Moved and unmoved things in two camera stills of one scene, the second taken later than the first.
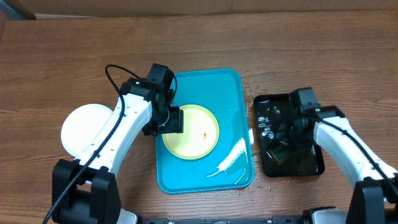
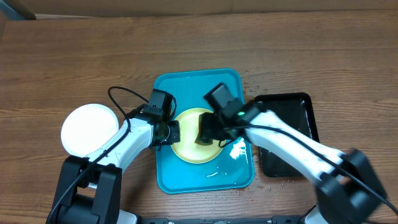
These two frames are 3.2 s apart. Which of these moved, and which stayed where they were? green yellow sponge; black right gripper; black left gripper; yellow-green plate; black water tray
Moved: black left gripper; yellow-green plate; green yellow sponge; black right gripper
Stayed: black water tray
